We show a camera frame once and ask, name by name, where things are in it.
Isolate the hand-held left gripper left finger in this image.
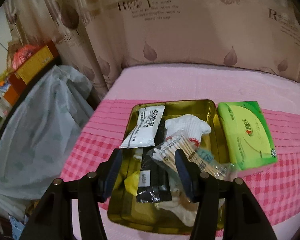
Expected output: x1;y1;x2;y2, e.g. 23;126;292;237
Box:
19;148;123;240

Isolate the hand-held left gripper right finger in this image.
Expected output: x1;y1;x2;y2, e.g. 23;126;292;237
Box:
174;149;278;240

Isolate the yellow soft cloth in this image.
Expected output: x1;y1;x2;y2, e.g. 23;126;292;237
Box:
117;165;142;197

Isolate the cream satin scrunchie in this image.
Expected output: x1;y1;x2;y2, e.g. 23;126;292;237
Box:
155;175;228;228

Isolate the cotton swab pack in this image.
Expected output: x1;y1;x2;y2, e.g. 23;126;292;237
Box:
147;130;237;180

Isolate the long black packet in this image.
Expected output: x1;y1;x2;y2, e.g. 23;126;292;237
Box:
136;120;172;203

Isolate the white cotton glove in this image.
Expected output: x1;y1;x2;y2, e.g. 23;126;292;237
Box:
164;114;212;143

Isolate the white printed packet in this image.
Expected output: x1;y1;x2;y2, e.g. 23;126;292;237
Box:
119;106;165;149

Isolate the gold tin box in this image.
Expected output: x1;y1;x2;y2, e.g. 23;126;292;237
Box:
107;99;230;230

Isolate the green tissue pack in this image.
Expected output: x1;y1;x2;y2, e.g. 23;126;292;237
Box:
216;101;277;174

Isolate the pale grey plastic bag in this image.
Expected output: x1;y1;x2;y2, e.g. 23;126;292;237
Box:
0;64;95;220

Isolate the pink checked sheet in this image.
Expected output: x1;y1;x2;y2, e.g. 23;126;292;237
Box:
61;64;300;240

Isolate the blue printed bag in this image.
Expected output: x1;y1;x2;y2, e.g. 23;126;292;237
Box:
8;213;28;240

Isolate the orange box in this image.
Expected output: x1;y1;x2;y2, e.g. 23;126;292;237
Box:
4;85;21;106

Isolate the yellow cardboard box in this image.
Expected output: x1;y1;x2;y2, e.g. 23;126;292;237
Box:
15;45;60;85

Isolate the colourful packet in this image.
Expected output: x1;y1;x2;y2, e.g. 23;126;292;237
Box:
0;76;12;93

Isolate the beige leaf print curtain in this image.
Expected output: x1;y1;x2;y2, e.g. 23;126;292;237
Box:
2;0;300;98

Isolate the red plastic bag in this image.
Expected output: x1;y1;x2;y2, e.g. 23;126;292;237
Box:
11;44;40;69

